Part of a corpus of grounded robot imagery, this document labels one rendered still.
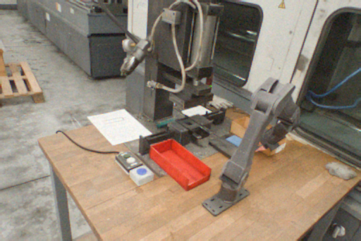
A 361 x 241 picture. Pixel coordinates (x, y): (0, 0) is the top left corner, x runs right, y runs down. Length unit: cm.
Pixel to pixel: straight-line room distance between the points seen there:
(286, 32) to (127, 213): 124
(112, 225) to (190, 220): 25
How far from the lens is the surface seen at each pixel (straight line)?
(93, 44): 425
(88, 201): 101
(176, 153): 122
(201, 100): 122
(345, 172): 143
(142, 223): 93
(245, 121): 153
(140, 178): 104
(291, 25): 166
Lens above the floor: 161
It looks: 29 degrees down
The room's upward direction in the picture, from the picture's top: 8 degrees clockwise
